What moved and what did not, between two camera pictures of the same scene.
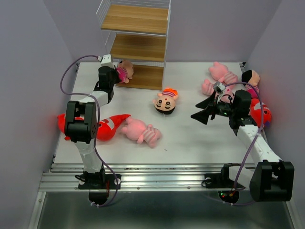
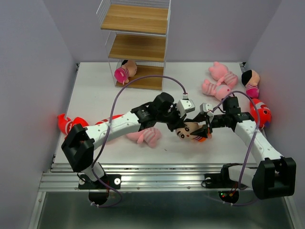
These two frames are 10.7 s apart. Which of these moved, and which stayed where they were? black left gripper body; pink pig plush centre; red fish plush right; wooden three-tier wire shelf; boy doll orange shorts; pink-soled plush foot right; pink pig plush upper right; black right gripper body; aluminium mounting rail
Moved: black right gripper body; black left gripper body; boy doll orange shorts
Stayed: pink pig plush upper right; pink-soled plush foot right; pink pig plush centre; red fish plush right; aluminium mounting rail; wooden three-tier wire shelf
